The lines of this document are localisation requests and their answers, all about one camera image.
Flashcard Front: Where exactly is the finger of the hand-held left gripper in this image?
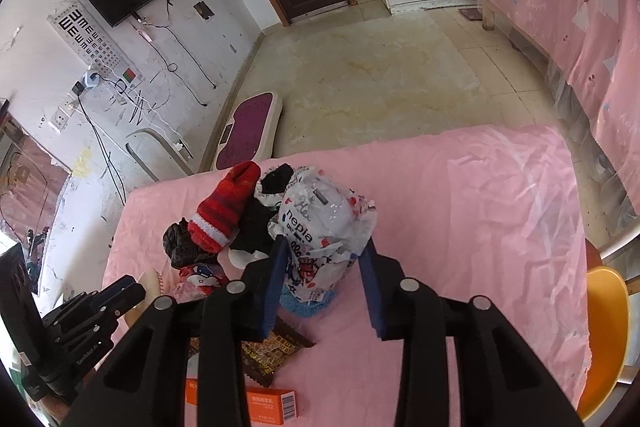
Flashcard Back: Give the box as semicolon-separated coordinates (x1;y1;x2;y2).
42;274;147;350

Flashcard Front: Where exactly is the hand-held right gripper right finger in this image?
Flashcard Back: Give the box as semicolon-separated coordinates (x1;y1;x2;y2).
356;239;583;427

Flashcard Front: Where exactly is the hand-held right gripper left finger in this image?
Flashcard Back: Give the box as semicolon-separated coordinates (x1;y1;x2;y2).
60;237;291;427

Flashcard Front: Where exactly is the brown snack packet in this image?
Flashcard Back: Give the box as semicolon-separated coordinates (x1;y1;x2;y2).
187;317;316;390

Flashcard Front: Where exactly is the printed white plastic bag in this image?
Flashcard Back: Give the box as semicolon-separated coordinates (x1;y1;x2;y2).
252;166;378;303

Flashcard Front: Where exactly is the blue knitted item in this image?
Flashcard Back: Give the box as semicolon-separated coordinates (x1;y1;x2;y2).
279;284;346;319

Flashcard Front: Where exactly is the black cloth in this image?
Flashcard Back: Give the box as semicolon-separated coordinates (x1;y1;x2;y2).
231;199;281;255

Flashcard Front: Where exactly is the black plastic bag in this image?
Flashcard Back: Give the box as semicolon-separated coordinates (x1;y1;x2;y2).
162;219;201;270

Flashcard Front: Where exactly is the red printed wrapper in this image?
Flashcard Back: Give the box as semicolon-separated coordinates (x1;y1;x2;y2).
175;263;231;303

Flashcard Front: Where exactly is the red knitted sock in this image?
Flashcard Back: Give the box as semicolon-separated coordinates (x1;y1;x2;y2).
187;161;262;253

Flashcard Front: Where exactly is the black sock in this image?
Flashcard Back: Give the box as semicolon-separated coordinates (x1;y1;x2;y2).
260;163;295;195

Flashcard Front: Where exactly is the pink tablecloth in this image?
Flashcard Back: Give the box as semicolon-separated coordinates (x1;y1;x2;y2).
101;124;593;427

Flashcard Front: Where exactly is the orange cardboard box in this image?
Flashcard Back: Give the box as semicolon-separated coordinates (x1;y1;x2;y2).
185;377;299;422

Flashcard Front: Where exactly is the brown wooden cabinet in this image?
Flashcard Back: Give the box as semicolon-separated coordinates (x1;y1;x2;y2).
0;97;71;238

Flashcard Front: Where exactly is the purple vibration board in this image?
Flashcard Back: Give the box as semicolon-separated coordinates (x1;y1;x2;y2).
210;91;284;172

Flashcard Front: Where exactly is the orange plastic chair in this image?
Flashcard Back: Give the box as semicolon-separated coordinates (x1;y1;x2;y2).
577;266;632;423

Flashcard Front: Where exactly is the white eye chart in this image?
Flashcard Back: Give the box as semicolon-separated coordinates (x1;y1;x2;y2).
46;0;143;92

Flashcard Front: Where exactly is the wooden bed leg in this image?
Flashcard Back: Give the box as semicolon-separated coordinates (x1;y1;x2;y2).
480;0;498;32

